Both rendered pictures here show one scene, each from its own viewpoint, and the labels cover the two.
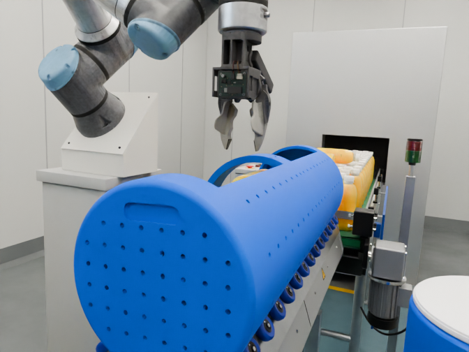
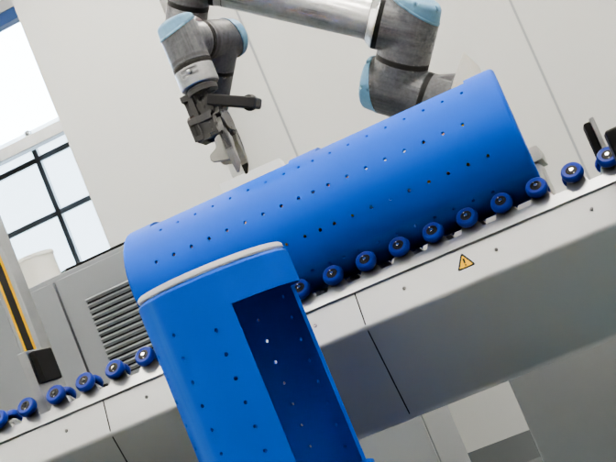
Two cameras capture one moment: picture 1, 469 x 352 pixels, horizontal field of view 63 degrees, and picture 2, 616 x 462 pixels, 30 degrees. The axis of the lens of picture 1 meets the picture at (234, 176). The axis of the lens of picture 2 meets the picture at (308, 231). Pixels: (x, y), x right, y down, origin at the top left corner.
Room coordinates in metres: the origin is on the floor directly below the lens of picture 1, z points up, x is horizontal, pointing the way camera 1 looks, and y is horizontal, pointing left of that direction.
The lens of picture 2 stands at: (0.40, -2.49, 0.84)
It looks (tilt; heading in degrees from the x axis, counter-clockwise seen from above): 5 degrees up; 80
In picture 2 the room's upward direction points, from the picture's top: 23 degrees counter-clockwise
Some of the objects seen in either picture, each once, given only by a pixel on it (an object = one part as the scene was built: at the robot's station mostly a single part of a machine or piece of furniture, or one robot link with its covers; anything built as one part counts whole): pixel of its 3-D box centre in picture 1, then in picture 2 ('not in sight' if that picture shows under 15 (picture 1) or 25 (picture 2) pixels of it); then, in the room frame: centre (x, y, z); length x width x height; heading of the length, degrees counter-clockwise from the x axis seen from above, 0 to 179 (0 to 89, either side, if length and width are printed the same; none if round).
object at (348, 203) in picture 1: (346, 204); not in sight; (1.48, -0.44, 1.00); 0.07 x 0.07 x 0.19
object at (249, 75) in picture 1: (239, 68); (208, 114); (0.73, 0.00, 1.41); 0.09 x 0.08 x 0.12; 158
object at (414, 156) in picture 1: (412, 156); not in sight; (1.64, -0.75, 1.18); 0.06 x 0.06 x 0.05
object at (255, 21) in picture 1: (244, 22); (197, 79); (0.74, -0.01, 1.49); 0.10 x 0.09 x 0.05; 68
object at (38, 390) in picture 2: not in sight; (46, 380); (0.18, 0.22, 1.00); 0.10 x 0.04 x 0.15; 68
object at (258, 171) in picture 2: not in sight; (255, 181); (1.03, 1.66, 1.48); 0.24 x 0.12 x 0.08; 164
